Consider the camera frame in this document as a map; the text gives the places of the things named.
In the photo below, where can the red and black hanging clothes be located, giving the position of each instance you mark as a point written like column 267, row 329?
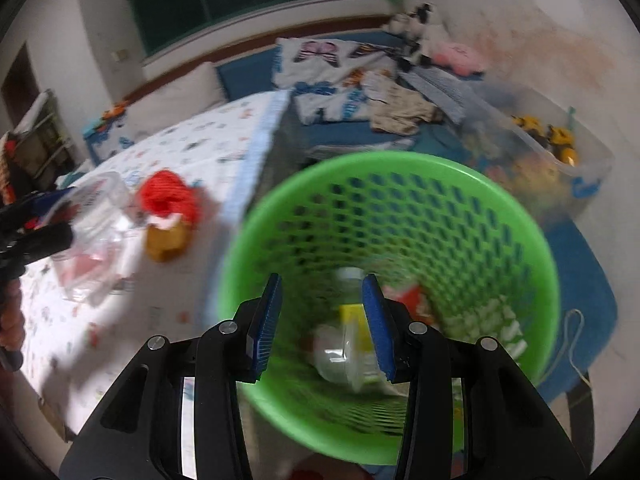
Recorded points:
column 10, row 160

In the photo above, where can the white pillow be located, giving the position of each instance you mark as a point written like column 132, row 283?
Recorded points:
column 185, row 90

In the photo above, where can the dark wooden door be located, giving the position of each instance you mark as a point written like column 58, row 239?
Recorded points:
column 20, row 85

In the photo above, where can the grey patterned cloth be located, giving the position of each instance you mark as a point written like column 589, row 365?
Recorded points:
column 445, row 87

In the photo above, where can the metal shelf rack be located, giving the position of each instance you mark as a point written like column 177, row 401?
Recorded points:
column 47, row 130

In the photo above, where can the pink plush toy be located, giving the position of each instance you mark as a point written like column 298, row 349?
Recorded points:
column 457, row 55

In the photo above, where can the teal toy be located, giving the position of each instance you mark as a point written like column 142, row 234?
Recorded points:
column 95, row 128

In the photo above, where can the dark window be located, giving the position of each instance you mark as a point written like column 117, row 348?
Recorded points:
column 250, row 0

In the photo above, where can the clear storage bin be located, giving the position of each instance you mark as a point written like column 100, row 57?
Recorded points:
column 590, row 160

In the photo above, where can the clear plastic container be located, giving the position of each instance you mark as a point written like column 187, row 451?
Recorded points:
column 100, row 205

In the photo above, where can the clear bottle with yellow label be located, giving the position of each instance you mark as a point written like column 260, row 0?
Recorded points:
column 345, row 355

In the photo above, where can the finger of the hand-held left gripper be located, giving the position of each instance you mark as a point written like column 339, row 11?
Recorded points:
column 42, row 240
column 35, row 206

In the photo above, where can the red mesh bag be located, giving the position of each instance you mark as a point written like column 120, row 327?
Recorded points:
column 165, row 195

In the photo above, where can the cow plush toy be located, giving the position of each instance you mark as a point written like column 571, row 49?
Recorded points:
column 425, row 25

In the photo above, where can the beige garment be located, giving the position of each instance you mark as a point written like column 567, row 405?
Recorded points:
column 400, row 105

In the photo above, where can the white printed table cloth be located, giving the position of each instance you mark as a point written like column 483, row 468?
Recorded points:
column 200, row 150

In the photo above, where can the blue cushion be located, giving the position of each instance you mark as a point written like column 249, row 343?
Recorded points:
column 250, row 72

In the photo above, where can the butterfly print pillow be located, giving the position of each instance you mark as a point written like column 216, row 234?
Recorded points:
column 320, row 60
column 110, row 140

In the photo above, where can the person's left hand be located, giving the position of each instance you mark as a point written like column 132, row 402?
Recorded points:
column 10, row 315

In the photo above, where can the yellow toy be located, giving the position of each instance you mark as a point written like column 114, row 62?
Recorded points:
column 527, row 125
column 562, row 142

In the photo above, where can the green plastic basket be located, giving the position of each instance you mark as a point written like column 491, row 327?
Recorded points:
column 500, row 240

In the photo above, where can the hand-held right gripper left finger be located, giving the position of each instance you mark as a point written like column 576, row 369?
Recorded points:
column 265, row 325

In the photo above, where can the orange toy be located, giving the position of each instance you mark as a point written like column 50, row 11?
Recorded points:
column 117, row 110

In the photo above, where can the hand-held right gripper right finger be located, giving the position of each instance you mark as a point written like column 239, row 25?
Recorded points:
column 377, row 330

